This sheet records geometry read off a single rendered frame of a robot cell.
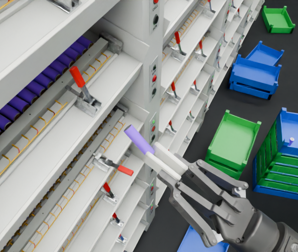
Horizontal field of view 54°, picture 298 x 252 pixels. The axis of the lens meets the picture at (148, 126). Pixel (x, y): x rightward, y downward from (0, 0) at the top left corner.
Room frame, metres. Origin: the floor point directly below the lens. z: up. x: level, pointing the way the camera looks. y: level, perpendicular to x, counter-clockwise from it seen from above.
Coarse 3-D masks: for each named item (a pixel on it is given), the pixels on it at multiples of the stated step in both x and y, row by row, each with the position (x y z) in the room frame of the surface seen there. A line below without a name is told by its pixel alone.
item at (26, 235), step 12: (108, 120) 0.44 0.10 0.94; (108, 132) 0.41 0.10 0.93; (96, 144) 0.38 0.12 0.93; (84, 156) 0.34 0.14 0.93; (72, 168) 0.31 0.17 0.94; (72, 180) 0.29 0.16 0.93; (60, 192) 0.26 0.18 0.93; (48, 204) 0.23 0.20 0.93; (36, 216) 0.21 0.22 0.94; (36, 228) 0.18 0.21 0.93; (48, 228) 0.19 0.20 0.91; (24, 240) 0.16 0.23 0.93
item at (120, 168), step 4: (104, 160) 0.34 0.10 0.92; (108, 160) 0.34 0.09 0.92; (108, 164) 0.33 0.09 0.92; (112, 164) 0.33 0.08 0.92; (116, 164) 0.33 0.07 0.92; (116, 168) 0.32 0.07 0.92; (120, 168) 0.32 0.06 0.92; (124, 168) 0.32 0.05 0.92; (128, 168) 0.32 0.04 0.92; (124, 172) 0.31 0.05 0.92; (128, 172) 0.31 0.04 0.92; (132, 172) 0.31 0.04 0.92
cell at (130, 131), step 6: (132, 126) 0.30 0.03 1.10; (126, 132) 0.29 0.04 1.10; (132, 132) 0.29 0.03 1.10; (138, 132) 0.29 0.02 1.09; (132, 138) 0.28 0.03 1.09; (138, 138) 0.28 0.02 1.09; (138, 144) 0.28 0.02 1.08; (144, 144) 0.28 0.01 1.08; (144, 150) 0.27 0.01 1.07; (150, 150) 0.27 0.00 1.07
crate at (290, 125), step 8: (280, 112) 0.87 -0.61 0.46; (288, 112) 0.88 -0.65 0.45; (280, 120) 0.83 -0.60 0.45; (288, 120) 0.87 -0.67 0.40; (296, 120) 0.87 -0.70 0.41; (280, 128) 0.79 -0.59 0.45; (288, 128) 0.82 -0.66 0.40; (296, 128) 0.82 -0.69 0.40; (280, 136) 0.75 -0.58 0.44; (288, 136) 0.78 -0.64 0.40; (296, 136) 0.78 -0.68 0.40; (280, 144) 0.71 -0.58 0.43; (296, 144) 0.73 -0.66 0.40; (288, 152) 0.69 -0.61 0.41; (296, 152) 0.68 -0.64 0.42
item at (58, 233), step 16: (112, 112) 0.49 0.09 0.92; (128, 112) 0.49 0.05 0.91; (144, 112) 0.47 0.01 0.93; (112, 144) 0.40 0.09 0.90; (128, 144) 0.40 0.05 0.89; (64, 176) 0.30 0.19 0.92; (96, 176) 0.31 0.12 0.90; (48, 192) 0.26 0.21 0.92; (80, 192) 0.27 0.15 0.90; (96, 192) 0.28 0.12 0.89; (64, 208) 0.24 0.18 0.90; (80, 208) 0.24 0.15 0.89; (64, 224) 0.20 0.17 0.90; (48, 240) 0.17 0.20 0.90; (64, 240) 0.17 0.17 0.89
